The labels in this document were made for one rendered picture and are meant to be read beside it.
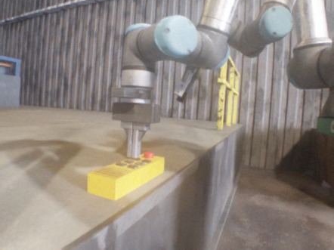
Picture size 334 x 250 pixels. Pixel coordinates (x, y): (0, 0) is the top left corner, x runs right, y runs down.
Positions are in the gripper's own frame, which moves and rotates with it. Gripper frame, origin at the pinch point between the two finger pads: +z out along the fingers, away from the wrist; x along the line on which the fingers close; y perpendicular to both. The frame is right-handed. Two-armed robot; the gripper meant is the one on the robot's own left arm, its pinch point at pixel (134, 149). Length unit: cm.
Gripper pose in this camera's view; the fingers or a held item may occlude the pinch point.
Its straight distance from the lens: 61.5
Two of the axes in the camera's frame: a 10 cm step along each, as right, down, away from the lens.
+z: -0.7, 10.0, 0.4
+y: 4.0, -0.1, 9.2
